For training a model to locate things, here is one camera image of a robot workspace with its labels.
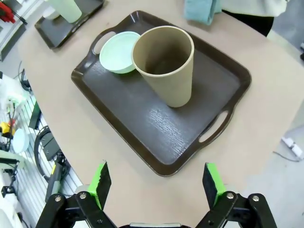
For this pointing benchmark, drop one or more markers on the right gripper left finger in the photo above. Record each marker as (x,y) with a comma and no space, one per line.
(99,185)

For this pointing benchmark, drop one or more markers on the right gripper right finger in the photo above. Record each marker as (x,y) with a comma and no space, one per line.
(212,185)

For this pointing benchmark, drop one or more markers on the teal cloth mat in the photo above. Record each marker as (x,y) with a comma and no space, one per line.
(202,12)

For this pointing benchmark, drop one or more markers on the black power supply box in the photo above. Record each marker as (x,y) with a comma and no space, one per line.
(49,145)

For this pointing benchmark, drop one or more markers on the pale blue round bowl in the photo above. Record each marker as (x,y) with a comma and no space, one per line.
(21,141)

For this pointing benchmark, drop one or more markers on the white power strip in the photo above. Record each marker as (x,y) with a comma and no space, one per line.
(294,147)

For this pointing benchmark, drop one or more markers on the tan brown tall cup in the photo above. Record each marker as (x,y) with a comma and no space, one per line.
(171,90)

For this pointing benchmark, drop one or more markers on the yellow emergency stop box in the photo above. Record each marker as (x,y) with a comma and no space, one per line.
(6,128)

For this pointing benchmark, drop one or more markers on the mint green bowl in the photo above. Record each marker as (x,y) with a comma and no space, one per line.
(115,52)

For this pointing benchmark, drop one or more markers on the person in cream sweater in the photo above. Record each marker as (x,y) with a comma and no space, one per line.
(251,21)

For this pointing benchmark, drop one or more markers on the white bowl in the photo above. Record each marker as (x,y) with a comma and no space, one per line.
(51,15)

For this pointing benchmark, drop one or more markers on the light green tall cup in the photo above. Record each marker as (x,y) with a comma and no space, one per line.
(66,9)

